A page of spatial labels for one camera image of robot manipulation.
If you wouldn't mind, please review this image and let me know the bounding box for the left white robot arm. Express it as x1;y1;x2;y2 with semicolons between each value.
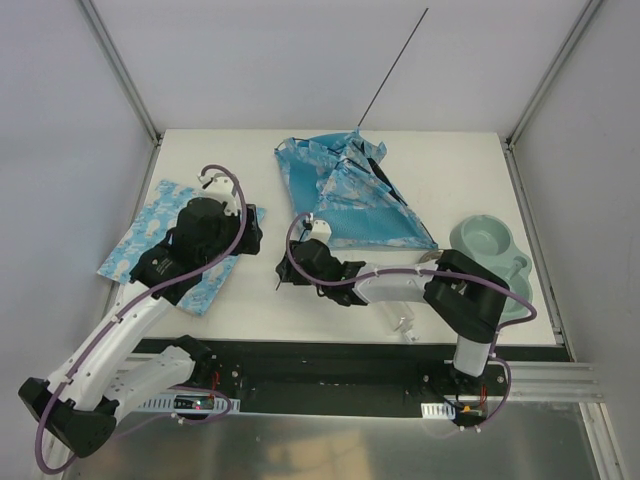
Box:
18;197;262;458

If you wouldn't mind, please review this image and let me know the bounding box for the blue snowman tent mat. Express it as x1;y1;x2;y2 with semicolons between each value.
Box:
98;173;237;316

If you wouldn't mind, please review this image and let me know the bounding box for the right aluminium frame post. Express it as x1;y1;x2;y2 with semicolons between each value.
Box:
505;0;607;149

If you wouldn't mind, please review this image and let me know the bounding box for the aluminium frame post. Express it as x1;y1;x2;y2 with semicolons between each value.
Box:
76;0;162;146
505;0;607;149

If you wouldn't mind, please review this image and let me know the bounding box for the aluminium front rail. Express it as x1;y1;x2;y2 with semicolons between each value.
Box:
64;352;606;401

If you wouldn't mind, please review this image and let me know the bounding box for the clear plastic water bottle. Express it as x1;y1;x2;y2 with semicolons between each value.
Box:
376;301;419;344

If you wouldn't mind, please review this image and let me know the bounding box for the left aluminium frame post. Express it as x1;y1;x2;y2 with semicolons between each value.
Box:
76;0;162;146

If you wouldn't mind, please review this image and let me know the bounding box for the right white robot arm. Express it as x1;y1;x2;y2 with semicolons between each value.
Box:
275;239;510;395

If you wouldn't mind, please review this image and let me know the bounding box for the green double pet bowl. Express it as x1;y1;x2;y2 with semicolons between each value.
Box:
449;215;533;303

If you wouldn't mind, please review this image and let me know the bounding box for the blue snowman pet tent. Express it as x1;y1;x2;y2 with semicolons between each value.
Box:
274;129;438;251

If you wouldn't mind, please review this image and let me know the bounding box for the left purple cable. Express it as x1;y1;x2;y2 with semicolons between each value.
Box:
34;163;247;475

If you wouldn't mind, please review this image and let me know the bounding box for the stainless steel bowl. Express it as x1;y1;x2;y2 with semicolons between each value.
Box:
418;250;443;263

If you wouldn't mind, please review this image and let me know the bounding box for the thin black tent pole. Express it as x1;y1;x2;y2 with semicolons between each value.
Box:
357;6;430;128

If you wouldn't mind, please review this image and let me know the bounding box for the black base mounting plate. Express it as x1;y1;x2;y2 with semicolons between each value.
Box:
94;334;574;416

